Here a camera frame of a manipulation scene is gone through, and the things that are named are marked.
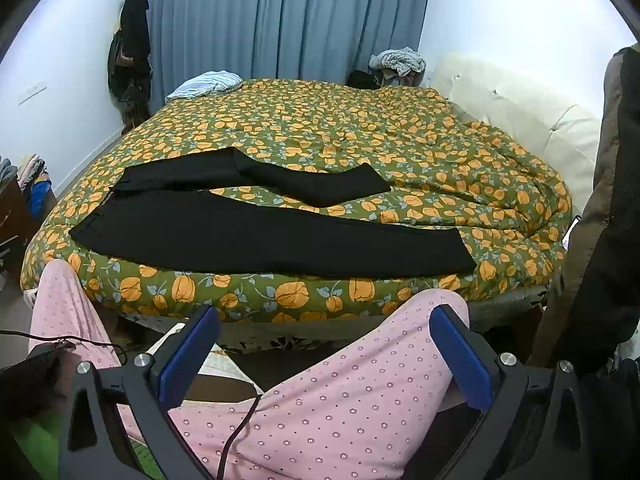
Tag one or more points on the blue curtain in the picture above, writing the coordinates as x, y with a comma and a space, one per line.
280, 20

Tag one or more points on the person's right leg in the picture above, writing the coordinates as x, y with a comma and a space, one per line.
350, 400

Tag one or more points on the brown and black hanging coat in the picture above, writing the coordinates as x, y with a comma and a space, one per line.
610, 240

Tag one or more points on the cream padded headboard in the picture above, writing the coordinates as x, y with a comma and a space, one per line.
515, 105

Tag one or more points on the dark cloth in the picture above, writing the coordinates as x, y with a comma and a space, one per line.
27, 375

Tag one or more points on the green floral blanket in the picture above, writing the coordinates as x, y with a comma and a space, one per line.
350, 125

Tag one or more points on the person's leg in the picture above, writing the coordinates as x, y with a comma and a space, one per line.
350, 400
65, 310

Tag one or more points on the black bag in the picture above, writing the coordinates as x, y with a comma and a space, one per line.
362, 80

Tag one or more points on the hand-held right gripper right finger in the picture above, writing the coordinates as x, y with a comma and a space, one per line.
462, 360

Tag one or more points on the black pants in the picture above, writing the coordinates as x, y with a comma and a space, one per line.
225, 230

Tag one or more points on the person's left leg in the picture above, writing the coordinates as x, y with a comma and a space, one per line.
65, 310

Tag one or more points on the dark hanging clothes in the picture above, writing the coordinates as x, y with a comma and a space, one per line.
132, 50

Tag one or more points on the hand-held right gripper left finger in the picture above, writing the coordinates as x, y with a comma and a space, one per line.
187, 360

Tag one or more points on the white wall socket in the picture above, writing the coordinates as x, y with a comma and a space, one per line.
32, 95

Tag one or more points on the white striped cloth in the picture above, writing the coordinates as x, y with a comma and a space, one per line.
207, 82

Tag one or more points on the brown wooden cabinet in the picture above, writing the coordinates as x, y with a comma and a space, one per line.
12, 225

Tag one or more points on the grey patterned cloth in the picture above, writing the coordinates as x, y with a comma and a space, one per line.
397, 60

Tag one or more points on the pile of colourful clothes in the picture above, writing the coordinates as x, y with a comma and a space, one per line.
32, 180

